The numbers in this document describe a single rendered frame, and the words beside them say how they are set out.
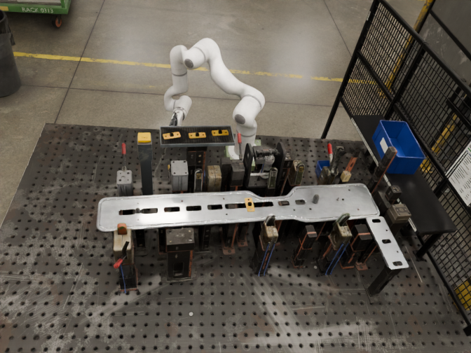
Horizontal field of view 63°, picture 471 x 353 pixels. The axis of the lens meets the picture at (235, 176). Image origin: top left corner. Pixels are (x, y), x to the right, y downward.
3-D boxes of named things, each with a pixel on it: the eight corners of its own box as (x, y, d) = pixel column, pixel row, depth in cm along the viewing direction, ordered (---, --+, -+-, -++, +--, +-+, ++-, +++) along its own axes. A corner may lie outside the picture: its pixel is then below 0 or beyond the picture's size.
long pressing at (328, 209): (95, 237, 166) (94, 235, 165) (98, 197, 181) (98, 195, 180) (382, 217, 195) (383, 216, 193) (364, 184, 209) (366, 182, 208)
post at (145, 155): (141, 202, 218) (136, 145, 186) (141, 191, 223) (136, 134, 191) (155, 201, 220) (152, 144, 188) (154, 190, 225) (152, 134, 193)
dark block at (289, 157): (268, 210, 226) (284, 160, 195) (266, 201, 230) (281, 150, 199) (277, 209, 227) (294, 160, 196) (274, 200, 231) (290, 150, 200)
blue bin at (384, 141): (387, 173, 211) (397, 156, 201) (371, 136, 231) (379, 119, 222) (415, 174, 213) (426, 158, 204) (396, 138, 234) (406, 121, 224)
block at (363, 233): (339, 270, 204) (358, 241, 183) (332, 252, 211) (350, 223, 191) (356, 269, 206) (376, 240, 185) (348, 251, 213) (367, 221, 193)
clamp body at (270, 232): (251, 278, 195) (264, 240, 169) (247, 257, 203) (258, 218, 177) (269, 276, 197) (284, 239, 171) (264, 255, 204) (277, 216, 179)
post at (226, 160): (214, 212, 220) (221, 163, 190) (214, 205, 223) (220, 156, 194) (223, 211, 221) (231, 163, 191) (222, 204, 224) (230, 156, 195)
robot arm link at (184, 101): (172, 106, 234) (186, 108, 233) (177, 94, 243) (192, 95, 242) (172, 117, 240) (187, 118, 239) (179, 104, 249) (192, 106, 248)
